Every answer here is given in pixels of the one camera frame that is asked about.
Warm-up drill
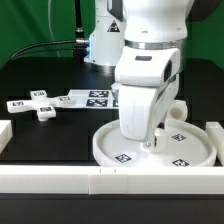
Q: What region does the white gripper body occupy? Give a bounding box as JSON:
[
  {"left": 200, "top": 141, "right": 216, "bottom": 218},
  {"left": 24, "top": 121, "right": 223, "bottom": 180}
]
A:
[{"left": 112, "top": 47, "right": 180, "bottom": 141}]

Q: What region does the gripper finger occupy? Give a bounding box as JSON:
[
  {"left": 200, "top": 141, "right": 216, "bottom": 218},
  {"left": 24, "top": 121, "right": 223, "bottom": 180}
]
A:
[{"left": 141, "top": 132, "right": 156, "bottom": 149}]

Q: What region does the white round table top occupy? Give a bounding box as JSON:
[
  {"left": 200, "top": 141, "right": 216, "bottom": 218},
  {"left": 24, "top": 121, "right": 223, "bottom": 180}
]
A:
[{"left": 93, "top": 119, "right": 217, "bottom": 168}]

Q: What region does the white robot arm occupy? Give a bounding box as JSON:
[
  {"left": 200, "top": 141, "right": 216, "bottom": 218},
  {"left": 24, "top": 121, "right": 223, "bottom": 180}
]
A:
[{"left": 85, "top": 0, "right": 195, "bottom": 149}]

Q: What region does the white marker sheet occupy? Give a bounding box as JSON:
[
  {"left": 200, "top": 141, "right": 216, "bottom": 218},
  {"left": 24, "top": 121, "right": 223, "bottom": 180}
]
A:
[{"left": 65, "top": 89, "right": 118, "bottom": 109}]

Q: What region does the white right fence block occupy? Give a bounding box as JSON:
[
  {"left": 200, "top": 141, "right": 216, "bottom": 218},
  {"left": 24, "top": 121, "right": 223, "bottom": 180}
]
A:
[{"left": 206, "top": 122, "right": 224, "bottom": 167}]

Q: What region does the white fence block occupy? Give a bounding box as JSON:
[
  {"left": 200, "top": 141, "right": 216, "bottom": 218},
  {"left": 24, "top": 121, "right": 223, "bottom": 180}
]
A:
[
  {"left": 0, "top": 120, "right": 13, "bottom": 154},
  {"left": 206, "top": 122, "right": 224, "bottom": 167}
]

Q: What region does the white cross-shaped table base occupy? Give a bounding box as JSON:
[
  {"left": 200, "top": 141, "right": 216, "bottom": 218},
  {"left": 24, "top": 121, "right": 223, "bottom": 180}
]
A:
[{"left": 7, "top": 90, "right": 76, "bottom": 122}]

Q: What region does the white front fence bar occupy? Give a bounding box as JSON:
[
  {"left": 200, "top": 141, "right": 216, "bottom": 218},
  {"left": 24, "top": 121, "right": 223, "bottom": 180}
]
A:
[{"left": 0, "top": 165, "right": 224, "bottom": 195}]

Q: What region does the white left fence block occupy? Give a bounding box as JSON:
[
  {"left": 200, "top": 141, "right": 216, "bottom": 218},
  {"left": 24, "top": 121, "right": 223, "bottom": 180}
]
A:
[{"left": 0, "top": 120, "right": 13, "bottom": 154}]

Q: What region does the black upright cable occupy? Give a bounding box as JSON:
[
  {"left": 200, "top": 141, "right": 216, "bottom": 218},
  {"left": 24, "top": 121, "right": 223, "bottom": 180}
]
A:
[{"left": 73, "top": 0, "right": 85, "bottom": 61}]

